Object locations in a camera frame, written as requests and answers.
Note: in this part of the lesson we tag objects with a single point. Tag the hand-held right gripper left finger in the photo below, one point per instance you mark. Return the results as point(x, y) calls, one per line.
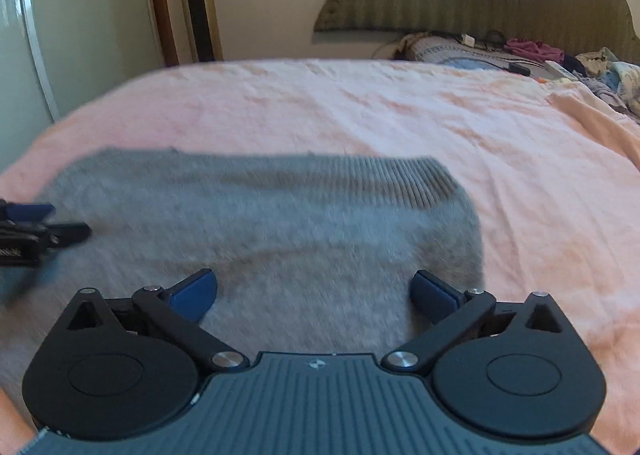
point(192, 291)

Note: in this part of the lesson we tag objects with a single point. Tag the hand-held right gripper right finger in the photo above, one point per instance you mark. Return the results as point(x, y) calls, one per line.
point(432, 297)

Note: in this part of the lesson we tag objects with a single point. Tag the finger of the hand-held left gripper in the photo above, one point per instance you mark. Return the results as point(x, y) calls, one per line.
point(32, 211)
point(67, 234)

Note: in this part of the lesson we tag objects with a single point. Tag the grey sweater with navy sleeves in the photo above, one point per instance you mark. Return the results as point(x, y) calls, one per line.
point(275, 230)

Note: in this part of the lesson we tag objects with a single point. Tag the pile of light clothes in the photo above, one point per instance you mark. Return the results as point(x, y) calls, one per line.
point(617, 80)

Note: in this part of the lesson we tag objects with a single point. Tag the white flowered wardrobe door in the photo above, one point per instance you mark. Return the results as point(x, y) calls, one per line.
point(90, 35)

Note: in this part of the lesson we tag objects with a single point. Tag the pink blanket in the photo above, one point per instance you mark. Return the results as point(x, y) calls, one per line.
point(350, 110)

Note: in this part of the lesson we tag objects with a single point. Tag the small black device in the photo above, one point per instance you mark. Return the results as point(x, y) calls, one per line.
point(519, 68)

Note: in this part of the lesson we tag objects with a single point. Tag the patterned pillow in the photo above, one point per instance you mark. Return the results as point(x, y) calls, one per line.
point(445, 52)

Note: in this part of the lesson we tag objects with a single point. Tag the white charger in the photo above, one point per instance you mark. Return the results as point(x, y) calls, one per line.
point(468, 39)

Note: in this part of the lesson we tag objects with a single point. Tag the white remote control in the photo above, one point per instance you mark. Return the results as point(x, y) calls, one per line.
point(560, 70)

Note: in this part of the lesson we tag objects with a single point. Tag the purple cloth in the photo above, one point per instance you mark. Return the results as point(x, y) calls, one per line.
point(535, 50)

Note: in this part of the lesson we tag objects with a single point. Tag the wooden door frame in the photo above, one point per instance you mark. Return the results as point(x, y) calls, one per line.
point(160, 0)

